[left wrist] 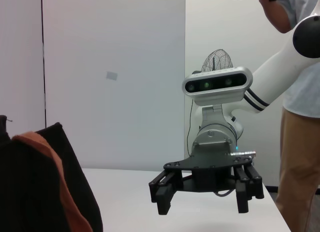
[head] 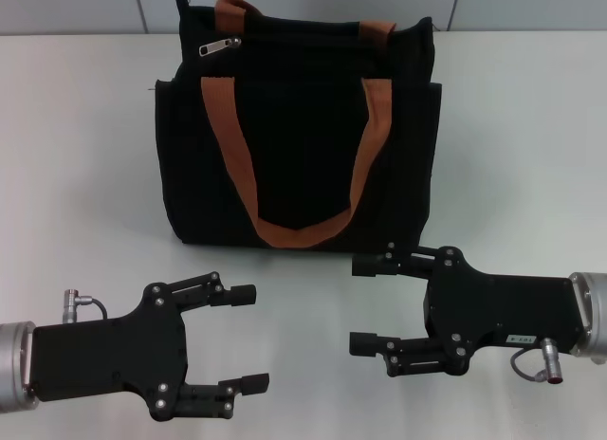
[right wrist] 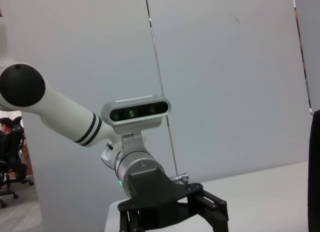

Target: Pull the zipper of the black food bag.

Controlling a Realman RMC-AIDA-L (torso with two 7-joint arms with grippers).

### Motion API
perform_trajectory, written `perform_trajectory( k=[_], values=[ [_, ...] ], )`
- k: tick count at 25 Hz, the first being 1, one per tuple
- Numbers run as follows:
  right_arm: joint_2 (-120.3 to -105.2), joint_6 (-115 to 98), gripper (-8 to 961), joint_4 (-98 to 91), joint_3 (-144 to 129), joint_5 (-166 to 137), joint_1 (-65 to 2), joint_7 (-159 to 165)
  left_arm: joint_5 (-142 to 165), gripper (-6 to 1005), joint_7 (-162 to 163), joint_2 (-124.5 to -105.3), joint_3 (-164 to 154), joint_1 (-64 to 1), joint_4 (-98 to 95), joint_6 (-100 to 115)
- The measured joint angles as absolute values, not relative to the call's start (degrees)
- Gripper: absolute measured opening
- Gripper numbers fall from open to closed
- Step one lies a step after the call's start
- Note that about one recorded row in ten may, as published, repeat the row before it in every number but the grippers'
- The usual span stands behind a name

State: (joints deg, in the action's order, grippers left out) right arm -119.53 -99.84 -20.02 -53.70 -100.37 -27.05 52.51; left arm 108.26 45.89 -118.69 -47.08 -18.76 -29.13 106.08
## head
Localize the left gripper cable with plugs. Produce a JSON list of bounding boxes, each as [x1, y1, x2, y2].
[[58, 290, 114, 325]]

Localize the right gripper cable with plugs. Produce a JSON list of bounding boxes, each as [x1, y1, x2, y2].
[[508, 337, 564, 383]]

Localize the gripper cable with plugs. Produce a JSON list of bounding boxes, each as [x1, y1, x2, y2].
[[58, 290, 114, 325], [508, 337, 564, 383]]

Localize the silver zipper pull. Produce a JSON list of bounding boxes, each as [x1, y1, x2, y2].
[[196, 34, 243, 59]]

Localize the black food bag orange handles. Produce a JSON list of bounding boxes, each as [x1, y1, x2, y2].
[[152, 0, 446, 250]]

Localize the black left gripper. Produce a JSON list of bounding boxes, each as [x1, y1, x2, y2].
[[28, 270, 271, 423]]

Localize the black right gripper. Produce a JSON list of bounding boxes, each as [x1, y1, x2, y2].
[[347, 242, 585, 379]]

